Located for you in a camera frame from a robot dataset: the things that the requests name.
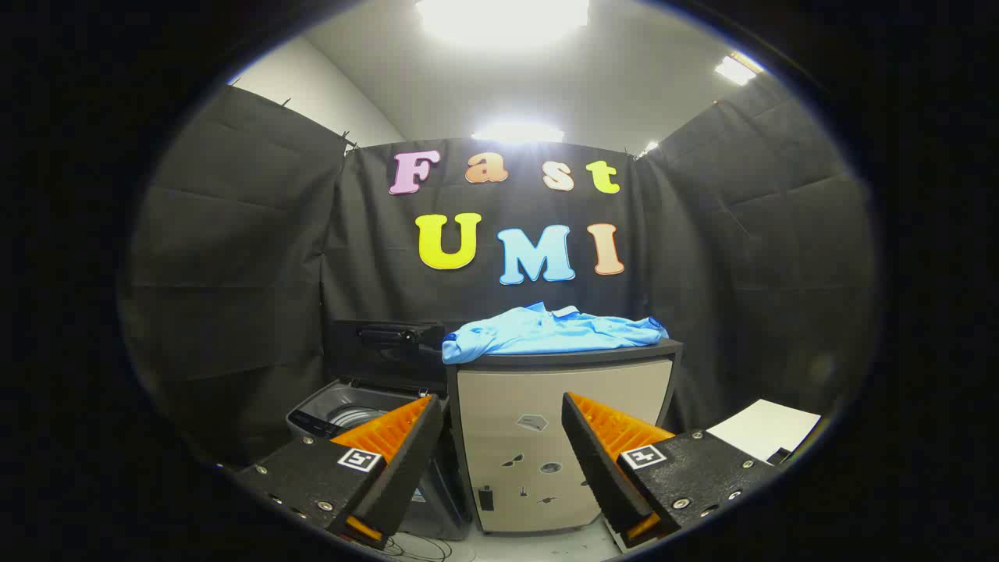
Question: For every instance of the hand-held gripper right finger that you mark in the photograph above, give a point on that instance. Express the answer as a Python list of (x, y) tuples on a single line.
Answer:
[(597, 468)]

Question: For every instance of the ceiling light panel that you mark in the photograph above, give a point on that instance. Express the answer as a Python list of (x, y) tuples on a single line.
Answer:
[(735, 70), (517, 133)]

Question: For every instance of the black backdrop cloth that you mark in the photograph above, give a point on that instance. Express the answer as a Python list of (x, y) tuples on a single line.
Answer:
[(250, 257)]

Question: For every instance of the beige cabinet with dark top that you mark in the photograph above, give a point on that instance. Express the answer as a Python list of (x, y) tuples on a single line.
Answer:
[(507, 398)]

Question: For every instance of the grey washing machine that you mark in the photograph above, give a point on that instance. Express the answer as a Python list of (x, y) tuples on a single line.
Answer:
[(328, 414)]

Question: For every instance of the light blue polo shirt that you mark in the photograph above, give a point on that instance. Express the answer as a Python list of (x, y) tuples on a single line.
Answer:
[(546, 332)]

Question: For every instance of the small ceiling light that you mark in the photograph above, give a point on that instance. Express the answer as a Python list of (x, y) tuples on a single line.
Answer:
[(650, 147)]

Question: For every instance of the large ceiling light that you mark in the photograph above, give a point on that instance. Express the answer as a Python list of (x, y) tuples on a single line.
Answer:
[(499, 19)]

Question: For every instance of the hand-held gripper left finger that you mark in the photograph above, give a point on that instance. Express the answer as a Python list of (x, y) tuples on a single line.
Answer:
[(406, 468)]

